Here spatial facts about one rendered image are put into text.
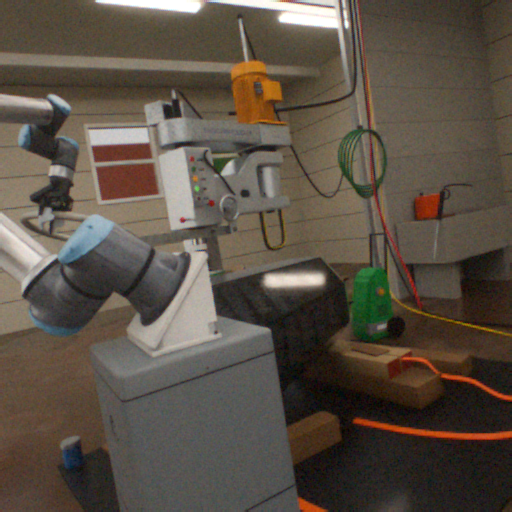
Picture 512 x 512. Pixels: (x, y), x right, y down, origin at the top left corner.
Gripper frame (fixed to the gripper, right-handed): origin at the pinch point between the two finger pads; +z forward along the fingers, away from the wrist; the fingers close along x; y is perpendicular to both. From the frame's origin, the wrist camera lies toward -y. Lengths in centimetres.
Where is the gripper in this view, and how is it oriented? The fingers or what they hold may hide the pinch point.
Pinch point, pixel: (45, 229)
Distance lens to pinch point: 186.6
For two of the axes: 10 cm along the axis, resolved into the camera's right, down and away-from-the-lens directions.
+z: -1.0, 9.7, -2.2
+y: 9.8, 0.5, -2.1
